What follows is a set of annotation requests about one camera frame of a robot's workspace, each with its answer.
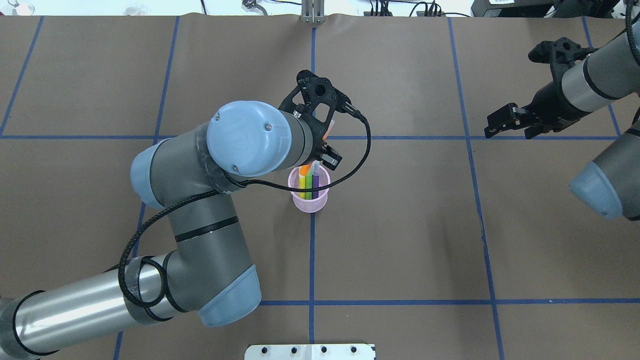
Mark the pink mesh pen holder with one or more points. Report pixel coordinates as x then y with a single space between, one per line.
313 205

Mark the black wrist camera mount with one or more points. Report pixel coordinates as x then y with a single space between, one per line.
311 90

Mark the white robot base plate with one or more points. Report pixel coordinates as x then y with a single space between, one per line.
327 351

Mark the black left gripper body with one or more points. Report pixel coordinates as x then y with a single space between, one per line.
331 158

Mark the black equipment box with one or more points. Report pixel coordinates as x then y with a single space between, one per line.
543 8

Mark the green highlighter pen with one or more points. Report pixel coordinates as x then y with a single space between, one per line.
309 185

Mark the orange highlighter pen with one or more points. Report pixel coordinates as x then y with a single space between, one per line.
305 168

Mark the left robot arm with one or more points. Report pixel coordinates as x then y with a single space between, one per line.
190 257

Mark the aluminium frame post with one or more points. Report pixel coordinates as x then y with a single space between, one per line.
313 11

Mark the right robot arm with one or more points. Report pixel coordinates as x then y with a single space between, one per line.
585 84

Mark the purple highlighter pen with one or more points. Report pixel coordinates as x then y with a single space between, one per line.
315 179

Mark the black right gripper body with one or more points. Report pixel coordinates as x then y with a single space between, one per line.
549 101

